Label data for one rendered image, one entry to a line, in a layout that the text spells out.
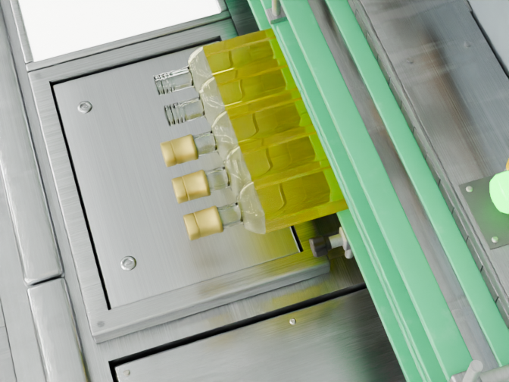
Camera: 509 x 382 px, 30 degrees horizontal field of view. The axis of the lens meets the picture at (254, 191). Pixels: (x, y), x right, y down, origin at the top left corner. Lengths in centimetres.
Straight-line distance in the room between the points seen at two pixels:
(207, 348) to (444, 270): 41
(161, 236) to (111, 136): 19
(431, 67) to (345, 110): 11
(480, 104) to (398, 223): 18
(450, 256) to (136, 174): 55
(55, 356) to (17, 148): 34
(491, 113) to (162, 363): 55
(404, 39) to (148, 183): 45
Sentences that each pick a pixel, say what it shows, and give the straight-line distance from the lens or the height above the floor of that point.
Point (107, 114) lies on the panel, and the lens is 148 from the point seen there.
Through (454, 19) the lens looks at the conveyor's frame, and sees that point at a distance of 121.
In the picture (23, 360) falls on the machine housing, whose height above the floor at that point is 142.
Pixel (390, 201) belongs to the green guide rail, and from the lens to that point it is 107.
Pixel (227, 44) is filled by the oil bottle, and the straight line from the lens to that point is 134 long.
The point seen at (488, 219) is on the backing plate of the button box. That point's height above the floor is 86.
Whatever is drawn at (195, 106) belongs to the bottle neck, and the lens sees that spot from 129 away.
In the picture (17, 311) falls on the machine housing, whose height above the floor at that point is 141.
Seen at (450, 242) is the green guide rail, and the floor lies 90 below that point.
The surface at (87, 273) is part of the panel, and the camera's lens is 134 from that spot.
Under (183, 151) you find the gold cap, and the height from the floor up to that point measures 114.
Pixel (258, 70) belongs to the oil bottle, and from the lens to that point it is 130.
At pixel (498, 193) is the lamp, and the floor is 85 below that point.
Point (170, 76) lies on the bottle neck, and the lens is 133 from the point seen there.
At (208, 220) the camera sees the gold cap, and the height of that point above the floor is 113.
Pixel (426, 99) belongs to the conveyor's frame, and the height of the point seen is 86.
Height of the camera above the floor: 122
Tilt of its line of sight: 7 degrees down
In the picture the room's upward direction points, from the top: 106 degrees counter-clockwise
